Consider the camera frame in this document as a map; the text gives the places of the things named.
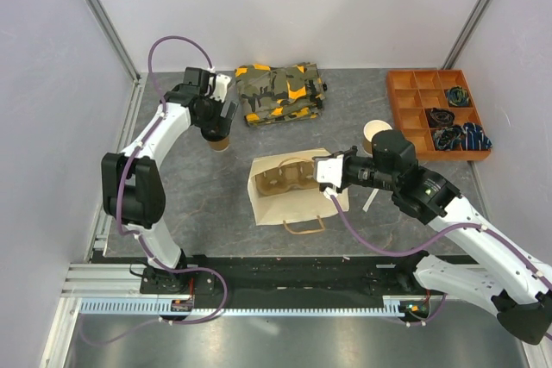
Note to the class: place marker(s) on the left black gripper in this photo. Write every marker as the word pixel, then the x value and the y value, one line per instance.
pixel 219 126

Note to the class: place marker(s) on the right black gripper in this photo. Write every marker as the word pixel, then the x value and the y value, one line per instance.
pixel 353 150

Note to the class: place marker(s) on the brown paper coffee cup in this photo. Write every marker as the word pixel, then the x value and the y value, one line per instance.
pixel 219 145

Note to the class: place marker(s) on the brown pulp cup carrier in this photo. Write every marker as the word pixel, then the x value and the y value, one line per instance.
pixel 298 175

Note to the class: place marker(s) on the brown paper bag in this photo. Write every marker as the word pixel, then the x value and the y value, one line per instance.
pixel 291 207

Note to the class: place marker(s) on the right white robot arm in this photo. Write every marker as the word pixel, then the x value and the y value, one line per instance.
pixel 517 288

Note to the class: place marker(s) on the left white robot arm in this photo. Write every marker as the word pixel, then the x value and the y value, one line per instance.
pixel 133 192

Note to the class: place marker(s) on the white paper straw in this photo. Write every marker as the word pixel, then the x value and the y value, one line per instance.
pixel 370 200

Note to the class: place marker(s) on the camouflage folded cloth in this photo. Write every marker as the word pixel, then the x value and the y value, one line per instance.
pixel 270 95

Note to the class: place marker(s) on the orange compartment tray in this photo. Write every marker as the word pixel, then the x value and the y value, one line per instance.
pixel 411 92

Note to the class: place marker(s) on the dark mixed bands bundle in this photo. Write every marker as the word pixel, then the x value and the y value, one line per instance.
pixel 448 138

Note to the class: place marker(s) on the blue striped bands bundle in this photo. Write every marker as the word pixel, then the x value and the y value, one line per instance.
pixel 474 138

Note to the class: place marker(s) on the blue green rubber bands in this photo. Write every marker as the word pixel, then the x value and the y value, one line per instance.
pixel 458 97

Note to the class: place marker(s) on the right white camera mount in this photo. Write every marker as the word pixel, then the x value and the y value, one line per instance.
pixel 328 172

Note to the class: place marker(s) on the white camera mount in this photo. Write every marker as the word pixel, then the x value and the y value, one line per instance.
pixel 218 86
pixel 328 172

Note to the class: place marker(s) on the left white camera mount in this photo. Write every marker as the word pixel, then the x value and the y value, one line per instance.
pixel 218 86

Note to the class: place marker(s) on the aluminium cable duct rail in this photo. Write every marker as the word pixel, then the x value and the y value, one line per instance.
pixel 179 307

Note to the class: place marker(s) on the left aluminium frame post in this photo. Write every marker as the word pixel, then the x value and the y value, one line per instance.
pixel 100 14

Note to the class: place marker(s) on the aluminium frame post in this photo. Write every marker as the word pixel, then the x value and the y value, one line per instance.
pixel 473 20
pixel 100 14

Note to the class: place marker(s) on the right aluminium frame post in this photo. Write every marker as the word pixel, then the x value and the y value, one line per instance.
pixel 473 20

